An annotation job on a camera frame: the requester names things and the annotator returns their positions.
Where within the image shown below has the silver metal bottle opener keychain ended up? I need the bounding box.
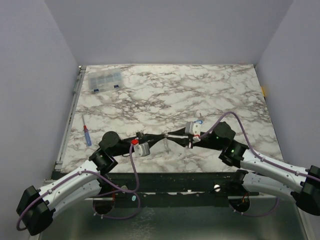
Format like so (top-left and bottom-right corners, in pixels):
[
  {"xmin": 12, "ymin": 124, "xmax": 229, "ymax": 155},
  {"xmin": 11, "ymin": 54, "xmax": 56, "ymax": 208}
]
[{"xmin": 163, "ymin": 138, "xmax": 170, "ymax": 154}]

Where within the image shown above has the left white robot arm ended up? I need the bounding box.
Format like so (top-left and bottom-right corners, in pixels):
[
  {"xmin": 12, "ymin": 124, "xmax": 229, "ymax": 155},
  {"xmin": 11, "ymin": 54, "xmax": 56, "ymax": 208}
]
[{"xmin": 16, "ymin": 131, "xmax": 166, "ymax": 236}]

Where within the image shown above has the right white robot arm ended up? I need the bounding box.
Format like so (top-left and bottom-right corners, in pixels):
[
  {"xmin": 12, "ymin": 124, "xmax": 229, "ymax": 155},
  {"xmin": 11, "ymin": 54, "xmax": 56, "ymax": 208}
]
[{"xmin": 166, "ymin": 122, "xmax": 320, "ymax": 216}]

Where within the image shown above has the clear plastic organizer box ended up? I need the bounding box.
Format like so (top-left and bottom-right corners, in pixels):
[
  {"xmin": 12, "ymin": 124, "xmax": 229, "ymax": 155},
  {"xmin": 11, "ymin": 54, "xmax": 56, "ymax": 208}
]
[{"xmin": 87, "ymin": 68, "xmax": 124, "ymax": 93}]

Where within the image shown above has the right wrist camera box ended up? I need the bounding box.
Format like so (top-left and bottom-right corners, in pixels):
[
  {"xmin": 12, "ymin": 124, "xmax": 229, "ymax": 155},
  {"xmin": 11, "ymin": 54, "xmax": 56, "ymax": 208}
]
[{"xmin": 184, "ymin": 121, "xmax": 202, "ymax": 143}]

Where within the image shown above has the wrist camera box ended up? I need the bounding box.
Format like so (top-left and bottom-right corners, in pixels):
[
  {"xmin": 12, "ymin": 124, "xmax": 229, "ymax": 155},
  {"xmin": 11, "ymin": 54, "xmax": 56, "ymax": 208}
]
[
  {"xmin": 184, "ymin": 121, "xmax": 202, "ymax": 143},
  {"xmin": 131, "ymin": 139, "xmax": 150, "ymax": 158}
]

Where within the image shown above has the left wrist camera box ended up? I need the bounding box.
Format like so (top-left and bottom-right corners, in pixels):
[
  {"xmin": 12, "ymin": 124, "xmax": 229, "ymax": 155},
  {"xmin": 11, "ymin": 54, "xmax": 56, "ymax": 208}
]
[{"xmin": 131, "ymin": 139, "xmax": 150, "ymax": 158}]

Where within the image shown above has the blue handled screwdriver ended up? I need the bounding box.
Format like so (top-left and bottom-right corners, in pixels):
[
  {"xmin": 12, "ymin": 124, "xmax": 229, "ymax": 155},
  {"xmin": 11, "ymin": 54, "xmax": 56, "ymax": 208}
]
[{"xmin": 81, "ymin": 114, "xmax": 92, "ymax": 147}]

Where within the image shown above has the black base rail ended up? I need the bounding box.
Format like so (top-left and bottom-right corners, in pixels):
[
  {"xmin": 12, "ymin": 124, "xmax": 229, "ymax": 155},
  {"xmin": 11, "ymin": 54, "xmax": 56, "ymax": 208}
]
[{"xmin": 92, "ymin": 170, "xmax": 259, "ymax": 214}]

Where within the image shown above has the aluminium frame rail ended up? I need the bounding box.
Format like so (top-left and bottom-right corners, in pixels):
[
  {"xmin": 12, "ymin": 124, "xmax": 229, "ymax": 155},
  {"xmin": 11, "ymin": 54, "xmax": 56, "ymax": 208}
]
[{"xmin": 54, "ymin": 65, "xmax": 87, "ymax": 172}]

